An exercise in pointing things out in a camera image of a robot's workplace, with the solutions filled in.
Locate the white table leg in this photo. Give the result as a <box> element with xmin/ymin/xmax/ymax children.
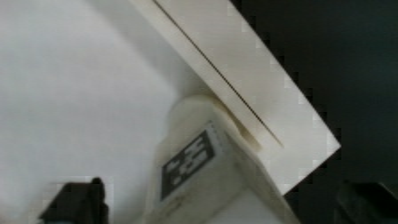
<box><xmin>141</xmin><ymin>95</ymin><xmax>300</xmax><ymax>224</ymax></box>

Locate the white U-shaped fence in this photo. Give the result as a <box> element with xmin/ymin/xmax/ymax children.
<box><xmin>129</xmin><ymin>0</ymin><xmax>339</xmax><ymax>192</ymax></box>

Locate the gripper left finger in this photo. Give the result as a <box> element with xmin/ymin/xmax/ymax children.
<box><xmin>38</xmin><ymin>177</ymin><xmax>108</xmax><ymax>224</ymax></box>

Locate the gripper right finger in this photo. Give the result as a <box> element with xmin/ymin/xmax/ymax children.
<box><xmin>333</xmin><ymin>182</ymin><xmax>398</xmax><ymax>224</ymax></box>

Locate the white square tabletop part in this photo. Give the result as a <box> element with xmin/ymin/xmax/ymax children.
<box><xmin>0</xmin><ymin>0</ymin><xmax>209</xmax><ymax>224</ymax></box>

